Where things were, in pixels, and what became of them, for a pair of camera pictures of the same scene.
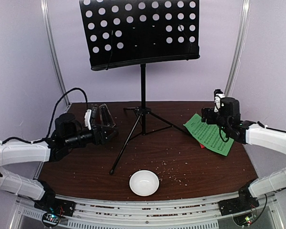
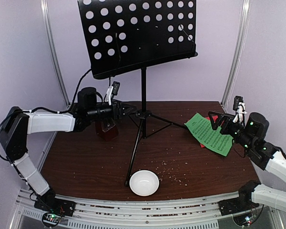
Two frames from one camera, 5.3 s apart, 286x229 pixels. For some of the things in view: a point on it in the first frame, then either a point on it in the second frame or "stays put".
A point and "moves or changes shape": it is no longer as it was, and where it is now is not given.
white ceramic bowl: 144,182 stays put
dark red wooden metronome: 107,120 stays put
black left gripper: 100,137 -> 118,113
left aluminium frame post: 48,28 stays put
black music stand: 125,33 moves or changes shape
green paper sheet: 208,135 stays put
